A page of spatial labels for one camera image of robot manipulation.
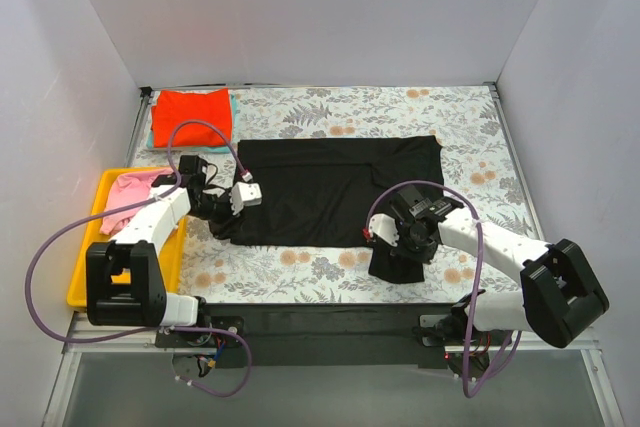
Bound black t-shirt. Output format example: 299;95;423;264
209;134;447;286

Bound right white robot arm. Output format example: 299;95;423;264
367;182;610;348

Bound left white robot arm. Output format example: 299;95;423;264
85;155;262;347

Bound teal folded t-shirt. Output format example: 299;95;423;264
145;92;238;156

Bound pink t-shirt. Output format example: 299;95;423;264
100;168;171;236

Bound floral table cloth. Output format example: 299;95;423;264
178;86;540;303

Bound red folded t-shirt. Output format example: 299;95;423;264
150;88;232;149

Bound yellow plastic tray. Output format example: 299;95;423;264
66;166;189;309

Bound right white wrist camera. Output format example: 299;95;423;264
363;213;399;247

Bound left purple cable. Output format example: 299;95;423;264
24;119;254;398

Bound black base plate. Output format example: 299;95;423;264
153;302;514;371

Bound aluminium frame rail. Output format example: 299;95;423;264
64;313;601;353

